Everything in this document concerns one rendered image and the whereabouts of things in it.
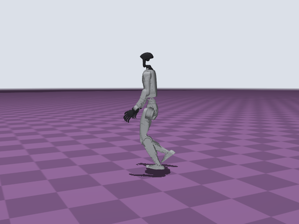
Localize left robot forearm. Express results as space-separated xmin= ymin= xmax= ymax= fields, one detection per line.
xmin=133 ymin=89 xmax=147 ymax=111

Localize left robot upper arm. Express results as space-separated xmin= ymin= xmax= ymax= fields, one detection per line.
xmin=143 ymin=71 xmax=151 ymax=97

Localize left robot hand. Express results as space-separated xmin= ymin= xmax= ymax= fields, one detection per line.
xmin=123 ymin=108 xmax=139 ymax=123

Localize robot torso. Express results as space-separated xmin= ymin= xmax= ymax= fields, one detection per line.
xmin=142 ymin=68 xmax=158 ymax=116

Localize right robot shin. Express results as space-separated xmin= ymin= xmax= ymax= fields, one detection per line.
xmin=142 ymin=140 xmax=169 ymax=154

